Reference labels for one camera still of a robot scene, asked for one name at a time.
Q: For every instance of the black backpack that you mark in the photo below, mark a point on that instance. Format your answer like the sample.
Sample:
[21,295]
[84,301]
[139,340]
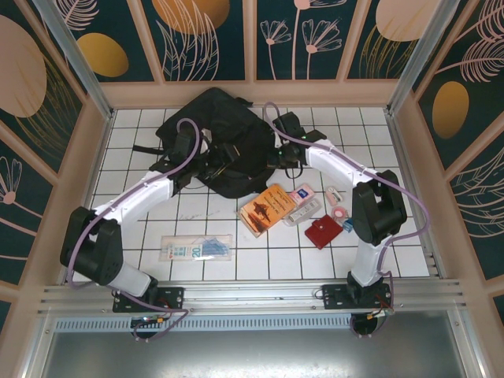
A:
[244,130]

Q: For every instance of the pink tissue pack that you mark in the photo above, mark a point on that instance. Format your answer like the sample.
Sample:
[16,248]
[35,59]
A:
[302,195]

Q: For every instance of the white rectangular case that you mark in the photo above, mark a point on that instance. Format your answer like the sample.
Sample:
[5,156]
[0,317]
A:
[301,212]

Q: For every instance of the orange paperback book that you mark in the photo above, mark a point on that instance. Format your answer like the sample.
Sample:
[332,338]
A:
[267,210]

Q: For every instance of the pink white correction tape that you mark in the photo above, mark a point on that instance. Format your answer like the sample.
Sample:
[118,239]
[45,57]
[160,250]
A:
[334,196]

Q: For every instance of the pink tape roll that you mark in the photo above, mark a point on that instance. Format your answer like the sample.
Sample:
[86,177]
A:
[333,213]

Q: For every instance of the clear pack of face masks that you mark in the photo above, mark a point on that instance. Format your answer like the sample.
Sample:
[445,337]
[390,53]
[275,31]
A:
[197,249]

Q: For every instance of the red snap wallet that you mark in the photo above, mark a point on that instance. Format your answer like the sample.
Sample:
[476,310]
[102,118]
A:
[323,232]

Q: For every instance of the small blue sharpener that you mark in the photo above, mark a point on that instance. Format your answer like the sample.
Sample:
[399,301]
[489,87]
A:
[347,226]

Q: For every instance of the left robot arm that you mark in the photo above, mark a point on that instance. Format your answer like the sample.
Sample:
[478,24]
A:
[134,197]

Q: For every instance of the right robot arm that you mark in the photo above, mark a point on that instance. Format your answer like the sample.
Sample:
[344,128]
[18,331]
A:
[338,161]

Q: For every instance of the grey metal sheet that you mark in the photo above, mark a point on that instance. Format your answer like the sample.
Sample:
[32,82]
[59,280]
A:
[252,354]

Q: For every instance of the aluminium side rail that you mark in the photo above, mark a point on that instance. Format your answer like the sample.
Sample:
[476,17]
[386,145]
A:
[409,157]
[99,157]

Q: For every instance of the aluminium mounting rail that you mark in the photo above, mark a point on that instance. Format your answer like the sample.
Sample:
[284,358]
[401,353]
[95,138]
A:
[252,293]

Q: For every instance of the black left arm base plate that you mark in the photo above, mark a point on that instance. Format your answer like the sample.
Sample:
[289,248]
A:
[169,295]

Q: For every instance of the aluminium frame post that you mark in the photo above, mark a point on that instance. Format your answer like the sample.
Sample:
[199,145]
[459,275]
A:
[75,59]
[427,59]

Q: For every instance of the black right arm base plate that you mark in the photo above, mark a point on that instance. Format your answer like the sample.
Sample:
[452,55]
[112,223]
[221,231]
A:
[334,297]

